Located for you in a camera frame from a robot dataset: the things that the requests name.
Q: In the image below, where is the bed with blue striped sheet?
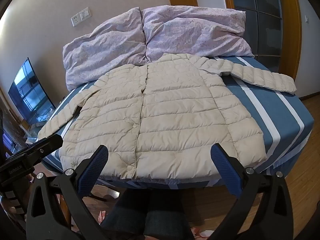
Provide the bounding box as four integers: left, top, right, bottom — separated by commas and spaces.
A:
41, 55, 314, 190

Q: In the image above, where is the person's leg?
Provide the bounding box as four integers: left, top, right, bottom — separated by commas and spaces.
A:
144, 189, 193, 240
100, 190, 150, 237

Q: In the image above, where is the person's right leg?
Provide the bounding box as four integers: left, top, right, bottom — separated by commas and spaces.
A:
144, 189, 193, 240

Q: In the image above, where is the dark glass panel door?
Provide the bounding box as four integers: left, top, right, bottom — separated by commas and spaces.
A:
229, 0, 283, 67

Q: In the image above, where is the person's left leg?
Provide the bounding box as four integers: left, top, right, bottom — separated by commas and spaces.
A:
100, 190, 150, 237

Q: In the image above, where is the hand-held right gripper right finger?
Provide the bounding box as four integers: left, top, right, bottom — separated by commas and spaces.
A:
210, 143, 293, 240

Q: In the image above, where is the cluttered television stand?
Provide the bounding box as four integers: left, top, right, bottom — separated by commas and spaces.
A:
19, 107, 55, 147

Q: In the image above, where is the wooden door frame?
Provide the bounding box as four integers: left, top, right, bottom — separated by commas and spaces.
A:
221, 0, 303, 80

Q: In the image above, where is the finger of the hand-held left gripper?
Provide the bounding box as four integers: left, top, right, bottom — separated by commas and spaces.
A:
17, 134, 63, 167

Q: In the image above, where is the purple cloth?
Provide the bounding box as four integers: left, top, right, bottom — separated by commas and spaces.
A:
2, 133, 16, 153

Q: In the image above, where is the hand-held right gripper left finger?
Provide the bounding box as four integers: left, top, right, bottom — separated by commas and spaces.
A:
26, 144, 109, 240

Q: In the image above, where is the lilac floral pillow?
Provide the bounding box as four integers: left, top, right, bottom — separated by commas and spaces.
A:
140, 5, 255, 62
62, 7, 148, 90

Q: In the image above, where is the beige quilted down jacket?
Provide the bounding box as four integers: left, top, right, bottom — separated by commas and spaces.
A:
37, 53, 297, 180

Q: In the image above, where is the flat screen television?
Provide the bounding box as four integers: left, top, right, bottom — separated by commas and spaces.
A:
8, 58, 56, 125

